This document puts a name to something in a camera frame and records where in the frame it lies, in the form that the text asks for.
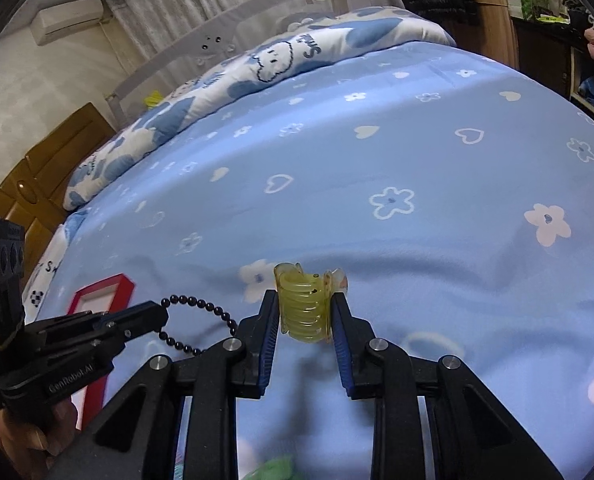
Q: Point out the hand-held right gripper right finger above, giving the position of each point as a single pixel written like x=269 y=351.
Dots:
x=338 y=340

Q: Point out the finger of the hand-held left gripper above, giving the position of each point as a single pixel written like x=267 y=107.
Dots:
x=137 y=321

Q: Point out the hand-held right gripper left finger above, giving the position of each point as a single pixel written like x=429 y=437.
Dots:
x=272 y=330

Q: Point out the red shallow box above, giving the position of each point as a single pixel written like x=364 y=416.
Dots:
x=123 y=300

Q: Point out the yellow hair claw clip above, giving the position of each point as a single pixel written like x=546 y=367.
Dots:
x=302 y=305

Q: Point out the person's left hand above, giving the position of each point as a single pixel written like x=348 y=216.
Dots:
x=27 y=435

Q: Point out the white printed pillow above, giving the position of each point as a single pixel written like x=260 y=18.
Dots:
x=44 y=285

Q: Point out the wooden headboard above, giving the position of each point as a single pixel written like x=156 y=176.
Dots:
x=52 y=160

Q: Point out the blue floral bed sheet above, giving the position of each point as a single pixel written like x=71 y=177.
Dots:
x=377 y=135

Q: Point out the small yellow-green object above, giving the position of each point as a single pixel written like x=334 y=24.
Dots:
x=153 y=99

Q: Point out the blue cloud-print pillow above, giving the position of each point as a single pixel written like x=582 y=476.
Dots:
x=277 y=60

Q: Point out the white air conditioner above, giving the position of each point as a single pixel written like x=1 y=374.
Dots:
x=67 y=17

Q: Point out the white curtain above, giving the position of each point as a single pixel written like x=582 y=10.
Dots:
x=177 y=0

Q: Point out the dark cabinet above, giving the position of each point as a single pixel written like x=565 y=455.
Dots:
x=542 y=55

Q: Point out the wooden wardrobe panel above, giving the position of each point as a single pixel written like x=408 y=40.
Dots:
x=492 y=15

